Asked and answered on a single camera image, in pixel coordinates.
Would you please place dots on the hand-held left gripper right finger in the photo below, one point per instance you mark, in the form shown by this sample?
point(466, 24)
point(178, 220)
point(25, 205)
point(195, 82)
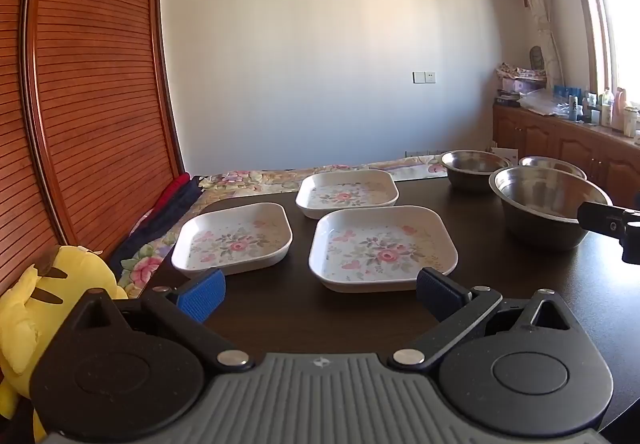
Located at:
point(440, 293)

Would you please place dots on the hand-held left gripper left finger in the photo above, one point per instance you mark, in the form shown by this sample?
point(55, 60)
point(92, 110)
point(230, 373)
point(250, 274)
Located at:
point(202, 296)

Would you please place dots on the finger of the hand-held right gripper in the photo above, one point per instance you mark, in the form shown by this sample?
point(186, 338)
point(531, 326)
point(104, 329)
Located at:
point(602, 220)

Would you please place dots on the white floral square plate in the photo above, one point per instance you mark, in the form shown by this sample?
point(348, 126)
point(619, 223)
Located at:
point(345, 196)
point(232, 244)
point(382, 254)

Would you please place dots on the large stainless steel bowl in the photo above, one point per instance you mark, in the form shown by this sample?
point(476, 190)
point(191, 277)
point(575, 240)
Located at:
point(542, 209)

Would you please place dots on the small stainless steel bowl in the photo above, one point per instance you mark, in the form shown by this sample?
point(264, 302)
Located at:
point(550, 164)

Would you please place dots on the medium stainless steel bowl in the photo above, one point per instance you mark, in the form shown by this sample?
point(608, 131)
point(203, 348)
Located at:
point(470, 172)

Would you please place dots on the floral bed blanket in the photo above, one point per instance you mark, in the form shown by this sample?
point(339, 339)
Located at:
point(150, 266)

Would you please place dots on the navy folded cloth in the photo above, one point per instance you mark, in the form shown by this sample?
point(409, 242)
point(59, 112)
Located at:
point(160, 229)

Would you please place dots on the wooden cabinet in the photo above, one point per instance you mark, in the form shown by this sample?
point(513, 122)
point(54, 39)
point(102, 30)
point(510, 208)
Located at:
point(545, 139)

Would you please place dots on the red folded cloth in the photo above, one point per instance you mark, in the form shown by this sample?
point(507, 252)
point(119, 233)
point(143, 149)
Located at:
point(170, 194)

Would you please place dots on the row of bottles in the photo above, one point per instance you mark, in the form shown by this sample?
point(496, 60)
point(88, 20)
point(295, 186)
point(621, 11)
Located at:
point(607, 109)

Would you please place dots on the white cardboard box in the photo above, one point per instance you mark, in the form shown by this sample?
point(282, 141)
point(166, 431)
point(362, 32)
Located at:
point(506, 154)

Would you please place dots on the clear plastic bags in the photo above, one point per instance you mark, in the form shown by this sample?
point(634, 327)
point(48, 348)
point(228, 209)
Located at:
point(542, 104)

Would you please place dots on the stack of papers and boxes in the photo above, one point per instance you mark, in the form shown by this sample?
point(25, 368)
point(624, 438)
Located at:
point(520, 79)

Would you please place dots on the yellow plush toy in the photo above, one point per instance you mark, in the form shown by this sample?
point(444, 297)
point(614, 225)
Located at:
point(25, 319)

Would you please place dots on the wooden framed window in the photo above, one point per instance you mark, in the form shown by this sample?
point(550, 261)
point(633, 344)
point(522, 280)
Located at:
point(617, 19)

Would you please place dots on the wooden slatted wardrobe door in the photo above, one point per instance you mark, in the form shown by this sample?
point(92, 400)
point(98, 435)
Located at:
point(95, 89)

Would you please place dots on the white wall switch plate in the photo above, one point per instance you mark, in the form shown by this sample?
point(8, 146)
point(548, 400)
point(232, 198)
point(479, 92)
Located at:
point(424, 77)

